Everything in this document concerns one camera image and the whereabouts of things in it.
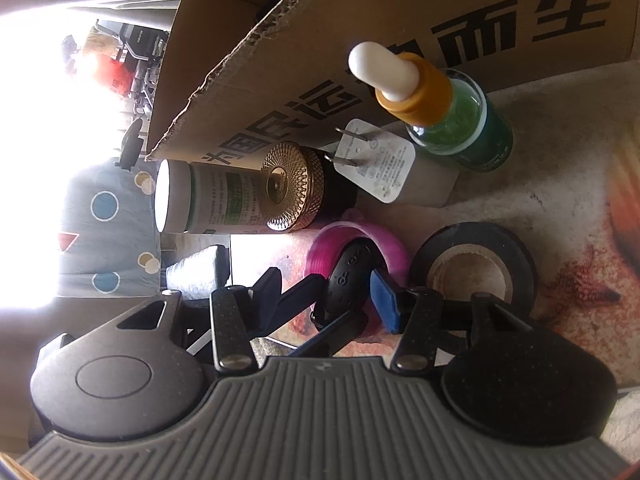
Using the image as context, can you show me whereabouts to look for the small black oval device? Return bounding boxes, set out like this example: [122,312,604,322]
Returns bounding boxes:
[311,239,382,332]

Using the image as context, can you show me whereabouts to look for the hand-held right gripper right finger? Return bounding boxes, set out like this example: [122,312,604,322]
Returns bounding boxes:
[369,267,538,375]

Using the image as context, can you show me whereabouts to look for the white bottle with green label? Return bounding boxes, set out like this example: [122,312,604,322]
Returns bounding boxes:
[156,157,274,236]

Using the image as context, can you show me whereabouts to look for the dark round object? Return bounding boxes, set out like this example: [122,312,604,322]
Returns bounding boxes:
[114,119,145,169]

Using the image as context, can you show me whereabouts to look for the red object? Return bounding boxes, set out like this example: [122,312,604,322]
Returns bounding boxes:
[99,57,137,97]

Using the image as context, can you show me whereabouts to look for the green dropper bottle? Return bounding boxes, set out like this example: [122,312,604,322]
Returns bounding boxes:
[348,42,515,174]

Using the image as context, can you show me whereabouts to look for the printed floor mat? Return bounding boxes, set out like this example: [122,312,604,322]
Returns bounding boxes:
[229,60,640,397]

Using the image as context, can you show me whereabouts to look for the white charger plug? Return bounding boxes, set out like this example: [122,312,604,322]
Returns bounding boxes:
[325,118,460,209]

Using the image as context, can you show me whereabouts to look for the grey cushion with coloured circles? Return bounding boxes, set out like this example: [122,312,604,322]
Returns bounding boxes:
[57,164,164,297]

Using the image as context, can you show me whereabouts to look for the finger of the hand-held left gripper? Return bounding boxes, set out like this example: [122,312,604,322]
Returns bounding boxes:
[272,276,327,335]
[294,310,369,359]

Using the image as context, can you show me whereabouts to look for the pink tape roll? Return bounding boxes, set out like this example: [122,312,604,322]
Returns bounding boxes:
[306,210,414,335]

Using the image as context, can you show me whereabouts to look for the printed cardboard box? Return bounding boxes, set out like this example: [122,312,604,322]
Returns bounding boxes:
[145,0,640,164]

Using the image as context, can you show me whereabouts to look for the black jar with gold lid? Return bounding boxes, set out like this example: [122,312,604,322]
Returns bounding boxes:
[260,142,359,234]

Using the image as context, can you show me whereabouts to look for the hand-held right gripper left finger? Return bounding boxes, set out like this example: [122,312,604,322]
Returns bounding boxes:
[116,267,281,373]

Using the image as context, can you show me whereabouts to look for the black tape roll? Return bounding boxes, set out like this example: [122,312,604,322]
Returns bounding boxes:
[409,222,539,322]

